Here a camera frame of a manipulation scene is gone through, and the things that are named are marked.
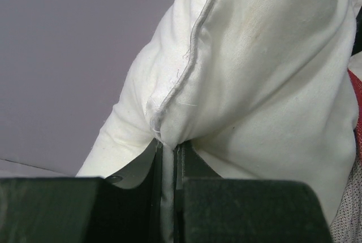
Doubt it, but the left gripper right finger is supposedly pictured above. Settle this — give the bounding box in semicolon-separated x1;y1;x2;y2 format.
175;142;332;242

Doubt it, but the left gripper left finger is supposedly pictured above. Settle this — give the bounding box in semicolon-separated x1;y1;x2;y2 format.
1;140;162;242

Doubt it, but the white pillow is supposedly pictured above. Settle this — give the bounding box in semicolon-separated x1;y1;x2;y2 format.
77;0;361;242

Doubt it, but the red printed pillowcase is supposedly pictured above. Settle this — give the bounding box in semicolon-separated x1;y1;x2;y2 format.
347;67;362;153

